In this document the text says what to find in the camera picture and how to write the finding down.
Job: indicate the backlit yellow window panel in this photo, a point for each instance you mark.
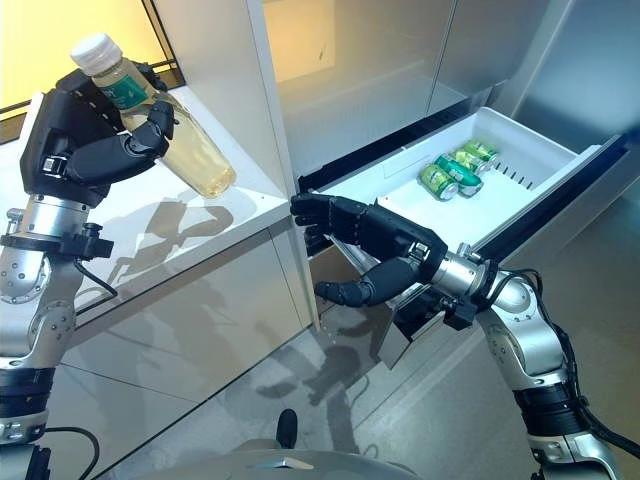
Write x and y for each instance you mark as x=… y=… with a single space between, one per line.
x=60 y=35

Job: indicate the silver robot torso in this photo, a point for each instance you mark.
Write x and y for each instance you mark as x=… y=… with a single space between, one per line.
x=320 y=465

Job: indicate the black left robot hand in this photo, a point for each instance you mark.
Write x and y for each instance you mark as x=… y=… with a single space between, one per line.
x=65 y=140

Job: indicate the fridge drawer with white bin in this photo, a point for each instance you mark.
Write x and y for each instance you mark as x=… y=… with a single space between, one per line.
x=500 y=195

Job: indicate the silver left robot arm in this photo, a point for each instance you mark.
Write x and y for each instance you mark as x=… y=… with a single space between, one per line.
x=35 y=300

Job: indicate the dark green drink can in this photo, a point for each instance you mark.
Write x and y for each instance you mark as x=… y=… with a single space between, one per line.
x=460 y=175

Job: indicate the white counter cabinet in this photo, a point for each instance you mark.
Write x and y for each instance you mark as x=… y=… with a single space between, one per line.
x=200 y=300

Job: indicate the white vertical side panel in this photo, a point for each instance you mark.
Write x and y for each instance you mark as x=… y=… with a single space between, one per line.
x=270 y=125

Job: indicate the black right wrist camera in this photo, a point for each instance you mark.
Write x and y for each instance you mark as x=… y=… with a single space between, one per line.
x=460 y=312

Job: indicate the yellow tea bottle green label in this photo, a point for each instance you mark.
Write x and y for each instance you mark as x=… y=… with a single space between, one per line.
x=195 y=160

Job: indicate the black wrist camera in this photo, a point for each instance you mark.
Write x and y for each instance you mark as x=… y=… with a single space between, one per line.
x=87 y=245
x=460 y=312

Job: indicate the stainless steel fridge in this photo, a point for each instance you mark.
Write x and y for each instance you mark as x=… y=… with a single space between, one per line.
x=375 y=65

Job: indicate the light green drink can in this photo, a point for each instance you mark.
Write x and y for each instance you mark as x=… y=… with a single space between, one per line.
x=437 y=181
x=480 y=151
x=467 y=159

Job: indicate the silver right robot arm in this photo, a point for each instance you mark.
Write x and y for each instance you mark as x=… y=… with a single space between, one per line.
x=530 y=340

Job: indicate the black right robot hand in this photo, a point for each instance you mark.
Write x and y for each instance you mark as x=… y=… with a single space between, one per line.
x=395 y=240

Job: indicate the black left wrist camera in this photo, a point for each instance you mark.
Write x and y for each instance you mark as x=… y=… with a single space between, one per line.
x=87 y=245

